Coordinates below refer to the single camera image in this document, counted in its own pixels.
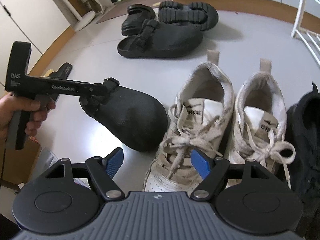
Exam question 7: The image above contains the white standing fan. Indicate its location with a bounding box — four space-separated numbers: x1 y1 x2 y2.
41 0 95 32

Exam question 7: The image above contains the white printed sneaker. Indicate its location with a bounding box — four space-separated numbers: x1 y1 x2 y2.
229 58 297 188
142 50 234 192

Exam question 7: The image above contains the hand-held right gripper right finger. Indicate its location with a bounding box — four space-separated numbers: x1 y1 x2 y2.
191 149 269 201

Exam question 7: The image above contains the person's left hand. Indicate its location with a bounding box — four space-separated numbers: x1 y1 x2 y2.
0 92 57 145

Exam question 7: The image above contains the black mesh sneaker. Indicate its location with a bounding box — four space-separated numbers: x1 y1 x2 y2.
285 82 320 205

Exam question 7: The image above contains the brown doormat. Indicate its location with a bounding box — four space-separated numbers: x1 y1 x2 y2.
96 1 163 25

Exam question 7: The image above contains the white cabinet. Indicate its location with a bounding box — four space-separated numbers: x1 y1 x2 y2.
0 0 72 64

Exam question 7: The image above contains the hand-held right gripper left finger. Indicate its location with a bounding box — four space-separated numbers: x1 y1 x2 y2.
46 147 125 201

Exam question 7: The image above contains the white shoe rack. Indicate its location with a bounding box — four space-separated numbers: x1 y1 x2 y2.
291 0 320 68

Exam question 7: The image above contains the brown cardboard piece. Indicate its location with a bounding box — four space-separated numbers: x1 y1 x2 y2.
0 135 42 202

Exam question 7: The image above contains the black fabric clog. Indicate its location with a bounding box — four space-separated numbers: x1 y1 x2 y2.
117 19 203 58
79 79 168 152

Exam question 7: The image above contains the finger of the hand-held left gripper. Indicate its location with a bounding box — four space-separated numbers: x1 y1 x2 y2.
90 77 120 98

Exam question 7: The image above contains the black slide sandal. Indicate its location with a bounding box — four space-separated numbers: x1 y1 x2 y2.
49 63 73 80

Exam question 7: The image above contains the black chunky shoe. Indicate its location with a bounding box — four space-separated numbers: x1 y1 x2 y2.
122 4 156 37
159 0 219 31

